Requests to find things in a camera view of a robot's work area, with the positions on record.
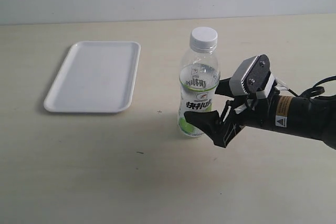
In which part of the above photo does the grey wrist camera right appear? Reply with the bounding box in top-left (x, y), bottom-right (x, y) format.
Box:
top-left (229, 55), bottom-right (275, 99)

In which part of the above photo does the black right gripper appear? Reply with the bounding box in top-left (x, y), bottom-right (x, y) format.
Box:
top-left (184, 78), bottom-right (279, 147)

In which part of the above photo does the white bottle cap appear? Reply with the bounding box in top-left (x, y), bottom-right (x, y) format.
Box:
top-left (190, 27), bottom-right (218, 50)

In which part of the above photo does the clear plastic drink bottle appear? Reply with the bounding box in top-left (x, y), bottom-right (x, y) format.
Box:
top-left (178, 42), bottom-right (221, 137)

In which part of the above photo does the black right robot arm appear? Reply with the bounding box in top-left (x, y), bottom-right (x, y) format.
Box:
top-left (184, 76), bottom-right (335, 148)

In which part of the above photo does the white rectangular plastic tray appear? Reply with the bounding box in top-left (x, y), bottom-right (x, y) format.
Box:
top-left (44, 41), bottom-right (141, 113)

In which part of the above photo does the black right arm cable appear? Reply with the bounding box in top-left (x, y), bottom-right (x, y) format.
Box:
top-left (278, 76), bottom-right (336, 101)

